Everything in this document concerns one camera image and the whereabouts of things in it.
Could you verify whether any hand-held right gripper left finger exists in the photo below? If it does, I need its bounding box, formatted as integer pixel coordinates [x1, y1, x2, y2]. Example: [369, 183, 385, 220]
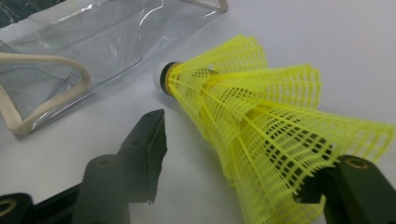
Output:
[72, 108, 169, 224]

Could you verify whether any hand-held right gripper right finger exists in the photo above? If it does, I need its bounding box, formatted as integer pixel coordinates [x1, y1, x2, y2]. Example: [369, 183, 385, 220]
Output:
[293, 154, 396, 224]

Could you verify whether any transparent bag with beige trim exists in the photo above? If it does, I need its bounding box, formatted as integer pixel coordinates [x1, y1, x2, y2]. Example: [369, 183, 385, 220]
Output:
[0, 0, 230, 136]

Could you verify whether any white table board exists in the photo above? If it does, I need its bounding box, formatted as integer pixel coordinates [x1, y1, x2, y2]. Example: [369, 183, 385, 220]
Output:
[0, 0, 396, 224]

